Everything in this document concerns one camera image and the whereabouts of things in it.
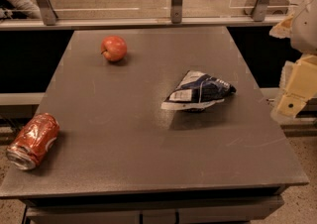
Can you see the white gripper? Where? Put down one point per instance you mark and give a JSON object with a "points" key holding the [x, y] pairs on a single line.
{"points": [[305, 31]]}

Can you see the blue chip bag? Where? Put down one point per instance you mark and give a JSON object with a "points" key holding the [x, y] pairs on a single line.
{"points": [[197, 91]]}

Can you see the red apple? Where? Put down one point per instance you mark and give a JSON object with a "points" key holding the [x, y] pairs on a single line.
{"points": [[113, 48]]}

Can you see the crushed red soda can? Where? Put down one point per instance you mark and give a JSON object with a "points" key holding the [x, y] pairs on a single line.
{"points": [[33, 142]]}

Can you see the left metal bracket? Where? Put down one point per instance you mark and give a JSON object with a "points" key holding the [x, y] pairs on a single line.
{"points": [[48, 14]]}

